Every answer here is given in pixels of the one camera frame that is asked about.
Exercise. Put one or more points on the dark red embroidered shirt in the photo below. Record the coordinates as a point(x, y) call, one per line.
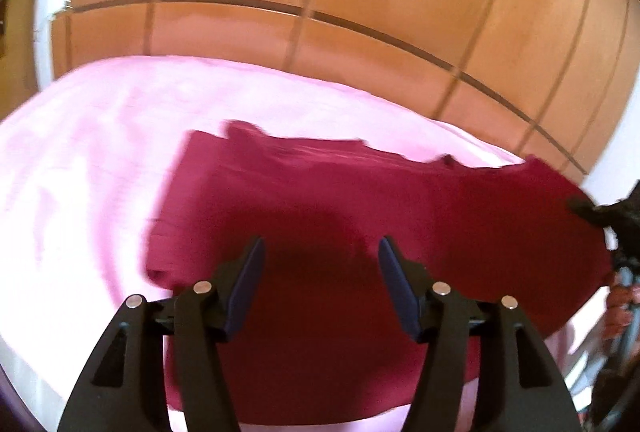
point(360, 212)

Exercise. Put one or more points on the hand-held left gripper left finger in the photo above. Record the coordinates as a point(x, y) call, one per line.
point(245, 287)

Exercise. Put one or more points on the pink bed sheet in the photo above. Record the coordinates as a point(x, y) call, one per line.
point(75, 172)

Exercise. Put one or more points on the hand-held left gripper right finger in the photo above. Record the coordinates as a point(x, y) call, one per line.
point(400, 287)

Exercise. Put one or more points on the person's right hand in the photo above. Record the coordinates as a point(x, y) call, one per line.
point(622, 307)

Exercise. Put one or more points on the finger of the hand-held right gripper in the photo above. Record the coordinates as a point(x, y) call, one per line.
point(592, 209)

